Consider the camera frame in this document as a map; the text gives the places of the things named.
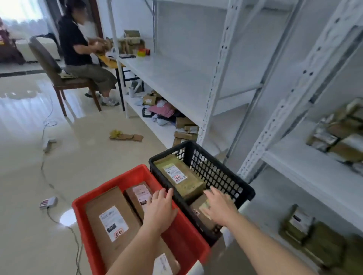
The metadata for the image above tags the grey power cable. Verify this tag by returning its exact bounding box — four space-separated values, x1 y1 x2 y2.
39 93 84 275

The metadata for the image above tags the brown parcel with yellow label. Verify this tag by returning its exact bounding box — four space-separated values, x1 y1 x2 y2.
189 194 225 232

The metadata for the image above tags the pile of plastic mailer bags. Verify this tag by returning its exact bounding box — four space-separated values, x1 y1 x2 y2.
134 90 185 127

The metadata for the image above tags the person's right hand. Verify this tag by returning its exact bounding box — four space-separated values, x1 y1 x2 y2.
200 186 240 228

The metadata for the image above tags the taped cardboard box end label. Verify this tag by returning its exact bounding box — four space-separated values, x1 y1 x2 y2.
334 97 363 121

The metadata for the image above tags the small red striped power strip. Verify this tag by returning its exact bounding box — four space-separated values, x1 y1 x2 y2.
39 196 59 211

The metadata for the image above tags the flattened cardboard strip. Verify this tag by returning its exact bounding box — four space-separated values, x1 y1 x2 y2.
110 132 144 143

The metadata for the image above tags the large brown box 010 label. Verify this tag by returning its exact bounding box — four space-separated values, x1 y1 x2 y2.
85 186 143 270

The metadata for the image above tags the white power strip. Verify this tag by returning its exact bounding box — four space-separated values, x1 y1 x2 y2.
42 138 58 154

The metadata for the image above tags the red plastic crate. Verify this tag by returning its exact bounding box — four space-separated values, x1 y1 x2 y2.
71 164 213 275

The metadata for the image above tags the person's right forearm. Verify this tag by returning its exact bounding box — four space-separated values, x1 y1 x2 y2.
225 214 317 275

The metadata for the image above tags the dark red sofa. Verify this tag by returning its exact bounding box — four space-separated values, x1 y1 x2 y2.
0 16 26 65

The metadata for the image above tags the cardboard box white label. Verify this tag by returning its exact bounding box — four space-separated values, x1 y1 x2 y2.
142 94 158 107

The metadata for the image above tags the taped parcel with white label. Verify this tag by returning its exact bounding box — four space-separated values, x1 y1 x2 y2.
154 154 207 199

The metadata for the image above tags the yellow table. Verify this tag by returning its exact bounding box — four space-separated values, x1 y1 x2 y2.
97 54 141 111

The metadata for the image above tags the white curtain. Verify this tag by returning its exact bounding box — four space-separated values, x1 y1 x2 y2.
0 0 50 39

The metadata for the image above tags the narrow brown labelled box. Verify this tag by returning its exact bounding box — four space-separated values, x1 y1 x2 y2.
124 181 156 222

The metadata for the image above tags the black plastic basket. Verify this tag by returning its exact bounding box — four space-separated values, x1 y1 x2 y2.
149 140 256 247

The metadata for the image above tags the brown wooden chair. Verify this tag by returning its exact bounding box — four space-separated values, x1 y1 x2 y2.
28 36 102 117

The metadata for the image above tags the person's left hand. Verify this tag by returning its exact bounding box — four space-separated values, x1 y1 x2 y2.
143 188 179 235

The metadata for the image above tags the dark wooden door frame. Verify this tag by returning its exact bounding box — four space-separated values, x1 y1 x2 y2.
88 0 105 39

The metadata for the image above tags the person's left forearm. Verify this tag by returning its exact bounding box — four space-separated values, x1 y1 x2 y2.
106 224 164 275

